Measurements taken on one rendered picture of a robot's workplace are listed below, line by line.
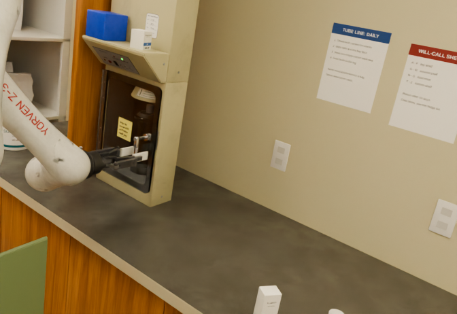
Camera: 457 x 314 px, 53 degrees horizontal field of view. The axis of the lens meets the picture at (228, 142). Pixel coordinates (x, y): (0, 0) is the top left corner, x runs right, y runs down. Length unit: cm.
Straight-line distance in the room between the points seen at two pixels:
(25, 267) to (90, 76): 106
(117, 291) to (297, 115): 90
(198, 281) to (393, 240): 73
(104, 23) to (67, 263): 83
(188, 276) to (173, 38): 76
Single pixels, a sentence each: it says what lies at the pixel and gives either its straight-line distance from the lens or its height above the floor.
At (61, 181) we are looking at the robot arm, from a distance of 131.
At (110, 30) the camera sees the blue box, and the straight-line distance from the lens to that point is 166.
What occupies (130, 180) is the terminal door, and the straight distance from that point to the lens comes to 176.
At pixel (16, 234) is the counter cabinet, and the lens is 199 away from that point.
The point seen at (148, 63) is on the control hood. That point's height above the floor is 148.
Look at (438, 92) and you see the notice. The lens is 160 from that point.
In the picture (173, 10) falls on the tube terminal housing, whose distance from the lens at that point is 156.
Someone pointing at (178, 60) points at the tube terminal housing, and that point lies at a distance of 160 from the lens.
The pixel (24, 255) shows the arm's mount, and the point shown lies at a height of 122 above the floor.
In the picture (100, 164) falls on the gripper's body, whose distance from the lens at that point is 152.
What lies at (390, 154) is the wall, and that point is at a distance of 166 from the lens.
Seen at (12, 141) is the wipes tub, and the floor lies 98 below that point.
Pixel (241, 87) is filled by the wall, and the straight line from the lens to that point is 191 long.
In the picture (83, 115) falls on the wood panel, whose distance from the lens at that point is 187.
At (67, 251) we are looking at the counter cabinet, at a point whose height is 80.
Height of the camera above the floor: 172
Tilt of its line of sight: 17 degrees down
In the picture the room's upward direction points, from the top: 10 degrees clockwise
